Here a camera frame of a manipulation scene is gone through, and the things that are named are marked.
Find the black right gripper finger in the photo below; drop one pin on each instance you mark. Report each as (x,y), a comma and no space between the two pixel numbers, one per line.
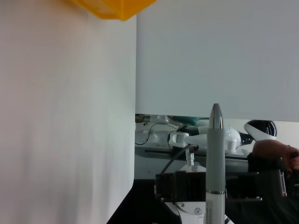
(180,186)
(243,185)

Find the white grey ballpoint pen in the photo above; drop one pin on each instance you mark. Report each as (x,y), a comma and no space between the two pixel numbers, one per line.
(215,163)

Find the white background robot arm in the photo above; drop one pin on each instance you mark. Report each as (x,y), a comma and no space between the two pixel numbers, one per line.
(198,138)

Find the bare background person hand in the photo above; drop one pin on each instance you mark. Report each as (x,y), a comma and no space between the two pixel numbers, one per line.
(271,151)

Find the white black robot head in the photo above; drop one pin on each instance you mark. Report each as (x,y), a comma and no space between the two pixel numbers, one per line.
(261,130)

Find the teal background object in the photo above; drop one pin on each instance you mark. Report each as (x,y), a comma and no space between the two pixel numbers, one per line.
(187,120)

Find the yellow plastic bin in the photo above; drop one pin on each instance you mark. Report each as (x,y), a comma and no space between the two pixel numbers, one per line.
(112,9)

